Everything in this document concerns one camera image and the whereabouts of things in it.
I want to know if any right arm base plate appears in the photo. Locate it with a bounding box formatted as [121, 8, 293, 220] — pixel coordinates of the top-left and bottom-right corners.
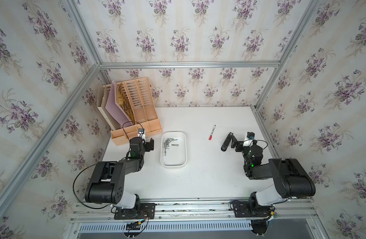
[230, 200, 275, 218]

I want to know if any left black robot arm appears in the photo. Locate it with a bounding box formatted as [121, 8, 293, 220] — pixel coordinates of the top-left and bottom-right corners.
[85, 136, 154, 210]

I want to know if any white plastic storage tray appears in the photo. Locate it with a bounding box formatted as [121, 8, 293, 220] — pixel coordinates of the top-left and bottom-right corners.
[160, 131, 187, 168]

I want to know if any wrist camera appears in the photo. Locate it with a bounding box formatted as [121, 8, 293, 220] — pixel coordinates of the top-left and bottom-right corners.
[243, 131, 255, 146]
[138, 128, 146, 140]

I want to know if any black stapler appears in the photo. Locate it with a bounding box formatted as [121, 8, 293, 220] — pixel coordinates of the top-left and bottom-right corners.
[221, 132, 233, 152]

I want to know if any aluminium mounting rail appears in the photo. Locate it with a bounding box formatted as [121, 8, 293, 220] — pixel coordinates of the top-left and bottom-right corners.
[69, 198, 318, 223]

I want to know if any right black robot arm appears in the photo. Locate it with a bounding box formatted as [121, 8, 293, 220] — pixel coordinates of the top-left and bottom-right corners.
[231, 137, 316, 209]

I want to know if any red capped marker pen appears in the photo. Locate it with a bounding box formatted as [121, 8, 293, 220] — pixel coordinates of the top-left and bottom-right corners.
[208, 125, 216, 140]

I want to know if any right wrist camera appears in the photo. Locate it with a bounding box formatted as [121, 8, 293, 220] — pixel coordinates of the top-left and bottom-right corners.
[243, 131, 255, 146]

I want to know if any beige desk file organizer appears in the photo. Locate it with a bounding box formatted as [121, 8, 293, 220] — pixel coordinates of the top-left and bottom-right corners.
[111, 77, 163, 146]

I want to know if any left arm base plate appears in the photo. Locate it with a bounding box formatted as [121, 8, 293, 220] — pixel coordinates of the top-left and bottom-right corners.
[114, 203, 156, 220]

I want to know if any beige folder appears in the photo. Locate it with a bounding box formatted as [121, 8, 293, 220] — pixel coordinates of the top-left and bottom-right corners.
[96, 85, 120, 131]

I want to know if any pile of silver screws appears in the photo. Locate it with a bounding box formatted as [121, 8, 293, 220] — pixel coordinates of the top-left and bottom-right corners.
[163, 138, 178, 156]

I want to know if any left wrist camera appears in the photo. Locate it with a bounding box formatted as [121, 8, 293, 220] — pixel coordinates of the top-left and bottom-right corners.
[138, 128, 146, 140]

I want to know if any left camera black cable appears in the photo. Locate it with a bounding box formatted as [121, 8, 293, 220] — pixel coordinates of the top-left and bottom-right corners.
[122, 120, 144, 141]

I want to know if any pink folder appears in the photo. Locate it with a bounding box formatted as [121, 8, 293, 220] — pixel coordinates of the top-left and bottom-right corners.
[105, 81, 132, 128]

